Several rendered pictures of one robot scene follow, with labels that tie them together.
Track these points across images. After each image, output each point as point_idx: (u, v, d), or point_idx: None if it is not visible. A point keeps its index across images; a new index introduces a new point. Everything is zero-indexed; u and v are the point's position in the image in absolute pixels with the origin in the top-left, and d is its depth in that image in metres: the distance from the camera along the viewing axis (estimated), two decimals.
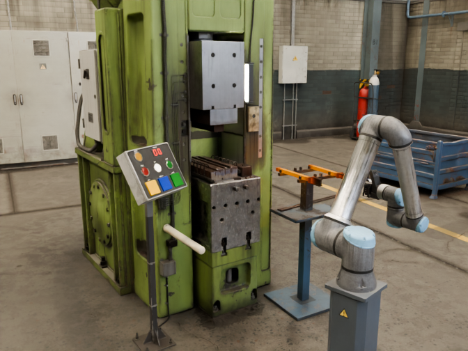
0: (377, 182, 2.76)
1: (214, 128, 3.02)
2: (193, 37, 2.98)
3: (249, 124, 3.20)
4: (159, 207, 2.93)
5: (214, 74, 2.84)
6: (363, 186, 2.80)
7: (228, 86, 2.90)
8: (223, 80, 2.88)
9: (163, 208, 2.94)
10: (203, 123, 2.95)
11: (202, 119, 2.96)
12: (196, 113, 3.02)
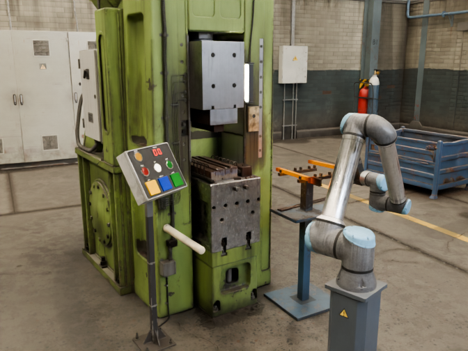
0: (360, 168, 2.87)
1: (214, 128, 3.02)
2: (193, 37, 2.98)
3: (249, 124, 3.20)
4: (159, 207, 2.93)
5: (214, 74, 2.84)
6: None
7: (228, 86, 2.90)
8: (223, 80, 2.88)
9: (163, 208, 2.94)
10: (203, 123, 2.95)
11: (202, 119, 2.96)
12: (196, 113, 3.02)
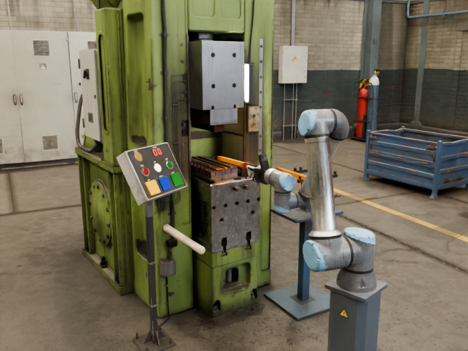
0: (265, 166, 2.67)
1: (214, 128, 3.02)
2: (193, 37, 2.98)
3: (249, 124, 3.20)
4: (159, 207, 2.93)
5: (214, 74, 2.84)
6: (251, 169, 2.72)
7: (228, 86, 2.90)
8: (223, 80, 2.88)
9: (163, 208, 2.94)
10: (203, 123, 2.95)
11: (202, 119, 2.96)
12: (196, 113, 3.02)
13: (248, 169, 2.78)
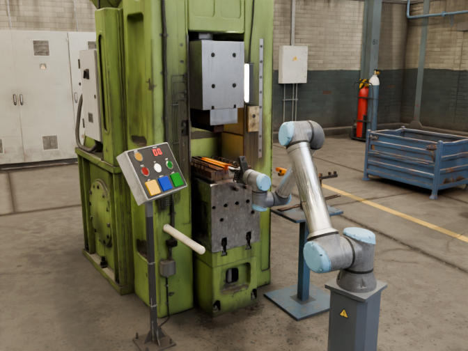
0: (244, 168, 2.85)
1: (214, 128, 3.02)
2: (193, 37, 2.98)
3: (249, 124, 3.20)
4: (159, 207, 2.93)
5: (214, 74, 2.84)
6: (231, 170, 2.90)
7: (228, 86, 2.90)
8: (223, 80, 2.88)
9: (163, 208, 2.94)
10: (203, 123, 2.95)
11: (202, 119, 2.96)
12: (196, 113, 3.02)
13: (229, 170, 2.96)
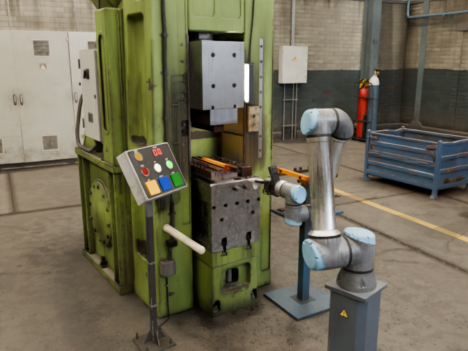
0: (276, 178, 2.61)
1: (214, 128, 3.02)
2: (193, 37, 2.98)
3: (249, 124, 3.20)
4: (159, 207, 2.93)
5: (214, 74, 2.84)
6: (262, 182, 2.64)
7: (228, 86, 2.90)
8: (223, 80, 2.88)
9: (163, 208, 2.94)
10: (203, 123, 2.95)
11: (202, 119, 2.96)
12: (196, 113, 3.02)
13: (254, 182, 2.68)
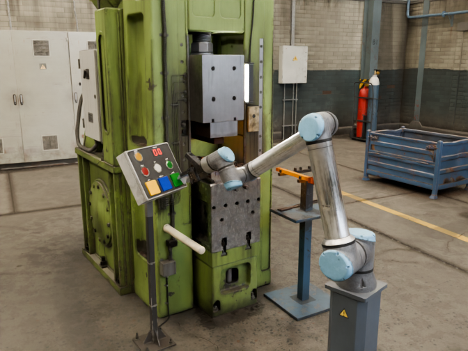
0: (197, 161, 2.54)
1: (214, 140, 3.04)
2: (193, 50, 3.00)
3: (249, 124, 3.20)
4: (159, 207, 2.93)
5: (214, 88, 2.85)
6: (184, 173, 2.55)
7: (228, 99, 2.92)
8: (223, 93, 2.89)
9: (163, 208, 2.94)
10: (203, 136, 2.97)
11: (202, 131, 2.98)
12: (196, 126, 3.03)
13: (182, 177, 2.60)
